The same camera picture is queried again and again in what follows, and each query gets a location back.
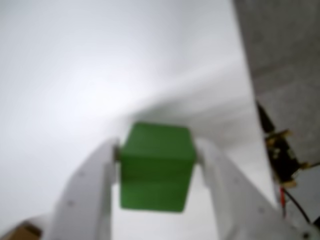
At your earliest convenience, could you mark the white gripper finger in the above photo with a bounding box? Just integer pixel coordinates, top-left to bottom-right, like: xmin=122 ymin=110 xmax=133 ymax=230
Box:
xmin=195 ymin=138 xmax=308 ymax=240
xmin=42 ymin=137 xmax=122 ymax=240

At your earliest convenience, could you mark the green cube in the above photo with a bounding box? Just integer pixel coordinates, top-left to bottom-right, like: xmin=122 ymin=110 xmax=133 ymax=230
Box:
xmin=119 ymin=121 xmax=196 ymax=213

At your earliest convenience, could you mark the brown wooden box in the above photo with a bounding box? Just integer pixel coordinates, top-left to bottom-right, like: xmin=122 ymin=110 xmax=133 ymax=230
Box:
xmin=0 ymin=221 xmax=42 ymax=240

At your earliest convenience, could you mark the red black servo cable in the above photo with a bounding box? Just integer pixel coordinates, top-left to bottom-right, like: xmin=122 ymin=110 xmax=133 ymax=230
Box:
xmin=279 ymin=186 xmax=315 ymax=226

